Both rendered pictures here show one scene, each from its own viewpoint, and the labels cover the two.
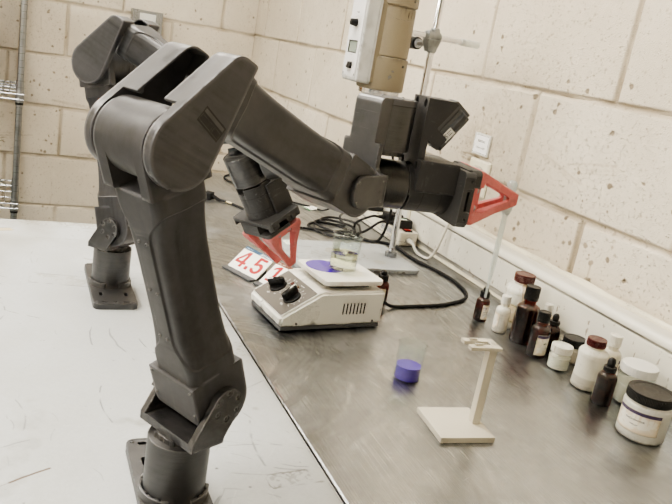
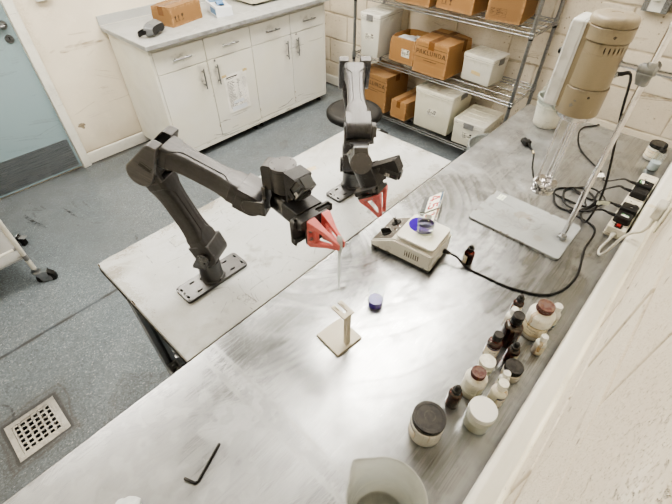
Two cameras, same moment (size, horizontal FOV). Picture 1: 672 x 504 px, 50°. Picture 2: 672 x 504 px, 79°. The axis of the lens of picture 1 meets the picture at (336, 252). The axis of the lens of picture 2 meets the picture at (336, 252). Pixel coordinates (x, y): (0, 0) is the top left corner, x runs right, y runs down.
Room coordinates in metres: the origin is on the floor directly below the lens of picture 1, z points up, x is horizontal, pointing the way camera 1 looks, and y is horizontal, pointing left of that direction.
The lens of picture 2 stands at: (0.67, -0.73, 1.77)
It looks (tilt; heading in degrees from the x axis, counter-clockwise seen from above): 45 degrees down; 68
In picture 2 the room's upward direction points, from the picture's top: straight up
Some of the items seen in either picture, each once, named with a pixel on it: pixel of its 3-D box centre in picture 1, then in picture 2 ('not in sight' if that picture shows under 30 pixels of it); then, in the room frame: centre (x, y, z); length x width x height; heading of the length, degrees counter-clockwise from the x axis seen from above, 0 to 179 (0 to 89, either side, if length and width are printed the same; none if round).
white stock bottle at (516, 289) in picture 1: (519, 300); (538, 319); (1.35, -0.37, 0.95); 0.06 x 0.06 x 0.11
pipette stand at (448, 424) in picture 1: (464, 384); (339, 322); (0.89, -0.20, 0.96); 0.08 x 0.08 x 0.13; 19
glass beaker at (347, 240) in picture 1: (346, 251); (426, 223); (1.23, -0.02, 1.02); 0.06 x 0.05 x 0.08; 71
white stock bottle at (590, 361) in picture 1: (591, 362); (474, 381); (1.11, -0.44, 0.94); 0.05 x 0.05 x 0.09
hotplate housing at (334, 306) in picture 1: (323, 295); (413, 239); (1.22, 0.01, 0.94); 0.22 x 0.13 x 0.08; 121
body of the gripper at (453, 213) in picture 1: (428, 188); (304, 217); (0.85, -0.10, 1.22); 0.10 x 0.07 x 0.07; 19
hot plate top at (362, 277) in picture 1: (339, 271); (423, 232); (1.23, -0.01, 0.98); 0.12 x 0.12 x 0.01; 31
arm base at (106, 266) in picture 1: (111, 266); (351, 178); (1.18, 0.38, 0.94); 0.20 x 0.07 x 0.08; 25
